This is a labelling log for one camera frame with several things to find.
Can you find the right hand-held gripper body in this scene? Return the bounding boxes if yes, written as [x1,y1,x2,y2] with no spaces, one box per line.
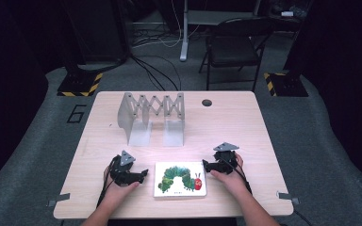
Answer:
[212,141,240,175]

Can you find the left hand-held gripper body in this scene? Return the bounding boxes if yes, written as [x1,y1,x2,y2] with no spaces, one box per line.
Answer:
[108,150,146,188]

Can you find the white caterpillar picture book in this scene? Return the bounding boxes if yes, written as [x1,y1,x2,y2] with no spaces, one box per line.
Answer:
[153,161,207,199]

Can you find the white expandable metal book rack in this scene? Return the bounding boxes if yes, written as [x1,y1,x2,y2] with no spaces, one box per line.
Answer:
[117,91,187,148]

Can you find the person's left hand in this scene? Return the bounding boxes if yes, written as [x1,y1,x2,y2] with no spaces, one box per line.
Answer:
[103,166,141,202]

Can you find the person's right hand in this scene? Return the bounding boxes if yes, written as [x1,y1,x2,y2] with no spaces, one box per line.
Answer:
[209,153,250,198]

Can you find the black yellow striped stand base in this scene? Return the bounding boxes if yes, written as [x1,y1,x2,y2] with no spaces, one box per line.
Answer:
[57,71,104,98]
[263,72,309,98]

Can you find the black folding chair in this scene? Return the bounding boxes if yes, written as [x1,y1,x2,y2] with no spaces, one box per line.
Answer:
[198,17,276,92]

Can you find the white-legged grey desk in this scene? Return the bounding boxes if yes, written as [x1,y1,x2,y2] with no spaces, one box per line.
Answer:
[179,0,262,62]

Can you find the black cabinet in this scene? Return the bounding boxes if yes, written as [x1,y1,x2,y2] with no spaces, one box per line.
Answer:
[63,0,130,65]

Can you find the left hand-held gripper black cable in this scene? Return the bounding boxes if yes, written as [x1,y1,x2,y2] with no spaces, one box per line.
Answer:
[96,155,121,209]

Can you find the hand-held gripper black cable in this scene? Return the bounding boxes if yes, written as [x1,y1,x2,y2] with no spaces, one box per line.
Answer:
[224,155,254,194]
[96,155,121,209]

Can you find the right hand-held gripper black cable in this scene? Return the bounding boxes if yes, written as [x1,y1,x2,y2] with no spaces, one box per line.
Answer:
[224,155,254,194]

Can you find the grey table edge bracket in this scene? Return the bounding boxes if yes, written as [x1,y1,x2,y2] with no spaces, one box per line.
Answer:
[276,190,301,206]
[45,192,72,208]

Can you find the black floor cables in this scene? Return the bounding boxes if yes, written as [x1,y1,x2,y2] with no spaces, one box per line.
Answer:
[129,54,183,92]

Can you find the white floor cables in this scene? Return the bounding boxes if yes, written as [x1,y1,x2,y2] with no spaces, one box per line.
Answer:
[131,0,202,49]

